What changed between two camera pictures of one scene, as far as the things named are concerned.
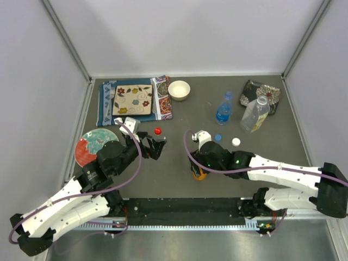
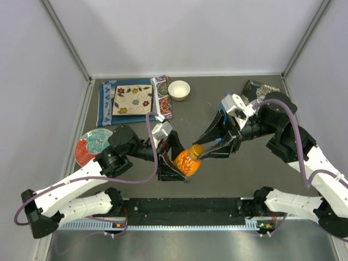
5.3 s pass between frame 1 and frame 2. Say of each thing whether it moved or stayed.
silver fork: stayed
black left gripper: moved
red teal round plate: stayed
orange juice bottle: moved
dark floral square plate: stayed
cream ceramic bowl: stayed
